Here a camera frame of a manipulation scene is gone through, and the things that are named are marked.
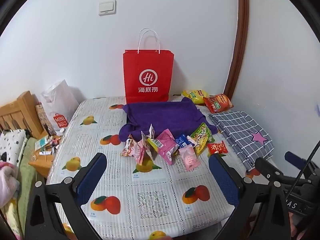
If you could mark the wooden headboard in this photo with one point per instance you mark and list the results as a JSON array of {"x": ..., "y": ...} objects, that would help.
[{"x": 17, "y": 112}]

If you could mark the green blanket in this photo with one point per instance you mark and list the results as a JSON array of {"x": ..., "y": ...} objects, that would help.
[{"x": 27, "y": 177}]

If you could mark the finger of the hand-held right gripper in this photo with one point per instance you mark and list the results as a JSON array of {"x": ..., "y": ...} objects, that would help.
[
  {"x": 268, "y": 171},
  {"x": 295, "y": 158}
]

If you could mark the white plastic bag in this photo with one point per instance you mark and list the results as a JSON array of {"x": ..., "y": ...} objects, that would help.
[{"x": 58, "y": 102}]

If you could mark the white spotted pillow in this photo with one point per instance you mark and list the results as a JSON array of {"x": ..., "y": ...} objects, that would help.
[{"x": 12, "y": 142}]

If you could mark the white light switch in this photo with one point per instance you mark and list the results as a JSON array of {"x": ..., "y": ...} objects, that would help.
[{"x": 107, "y": 8}]

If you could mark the small white jar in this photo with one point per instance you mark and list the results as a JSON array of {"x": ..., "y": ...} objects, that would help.
[{"x": 62, "y": 131}]

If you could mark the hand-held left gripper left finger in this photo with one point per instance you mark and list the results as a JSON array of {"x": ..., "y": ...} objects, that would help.
[{"x": 91, "y": 177}]

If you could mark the small red snack packet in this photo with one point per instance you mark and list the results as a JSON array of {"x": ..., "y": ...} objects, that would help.
[{"x": 216, "y": 147}]

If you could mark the brown patterned paper bag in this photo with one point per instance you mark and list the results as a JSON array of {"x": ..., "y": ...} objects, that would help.
[{"x": 42, "y": 116}]

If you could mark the red chip bag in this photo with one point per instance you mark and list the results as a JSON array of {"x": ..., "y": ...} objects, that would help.
[{"x": 218, "y": 102}]

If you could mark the pink plush cloth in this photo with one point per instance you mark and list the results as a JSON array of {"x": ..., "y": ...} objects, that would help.
[{"x": 7, "y": 182}]

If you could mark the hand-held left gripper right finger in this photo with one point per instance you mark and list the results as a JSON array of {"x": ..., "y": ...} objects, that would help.
[{"x": 222, "y": 180}]

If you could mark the pink white packet strip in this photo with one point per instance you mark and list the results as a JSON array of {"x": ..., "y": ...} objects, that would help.
[{"x": 141, "y": 152}]

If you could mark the teal white box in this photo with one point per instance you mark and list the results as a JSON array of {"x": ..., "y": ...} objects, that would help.
[{"x": 41, "y": 143}]

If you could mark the yellow chip bag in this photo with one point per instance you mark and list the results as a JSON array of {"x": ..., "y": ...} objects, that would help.
[{"x": 196, "y": 96}]

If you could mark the magenta snack packet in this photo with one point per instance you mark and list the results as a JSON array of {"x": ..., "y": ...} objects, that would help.
[{"x": 165, "y": 142}]

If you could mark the wooden nightstand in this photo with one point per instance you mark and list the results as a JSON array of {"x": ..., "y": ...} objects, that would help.
[{"x": 42, "y": 162}]

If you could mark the purple towel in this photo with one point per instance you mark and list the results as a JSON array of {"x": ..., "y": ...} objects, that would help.
[{"x": 162, "y": 116}]

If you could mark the yellow snack packet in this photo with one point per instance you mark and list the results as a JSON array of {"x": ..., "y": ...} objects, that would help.
[{"x": 198, "y": 148}]

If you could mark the red paper bag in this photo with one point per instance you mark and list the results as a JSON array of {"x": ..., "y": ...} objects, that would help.
[{"x": 148, "y": 67}]

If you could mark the grey plaid cloth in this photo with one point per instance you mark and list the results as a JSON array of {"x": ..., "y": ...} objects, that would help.
[{"x": 240, "y": 135}]

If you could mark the brown door frame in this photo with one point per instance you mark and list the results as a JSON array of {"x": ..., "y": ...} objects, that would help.
[{"x": 237, "y": 42}]

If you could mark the green snack packet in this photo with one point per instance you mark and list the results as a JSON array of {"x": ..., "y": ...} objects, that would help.
[{"x": 203, "y": 131}]

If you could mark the light pink snack packet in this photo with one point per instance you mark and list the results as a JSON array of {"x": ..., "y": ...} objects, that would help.
[{"x": 190, "y": 158}]

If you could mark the blue snack packet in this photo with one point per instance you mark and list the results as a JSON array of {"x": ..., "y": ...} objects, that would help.
[{"x": 183, "y": 141}]

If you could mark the fruit print tablecloth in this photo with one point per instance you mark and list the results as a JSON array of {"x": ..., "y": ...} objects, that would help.
[{"x": 150, "y": 192}]

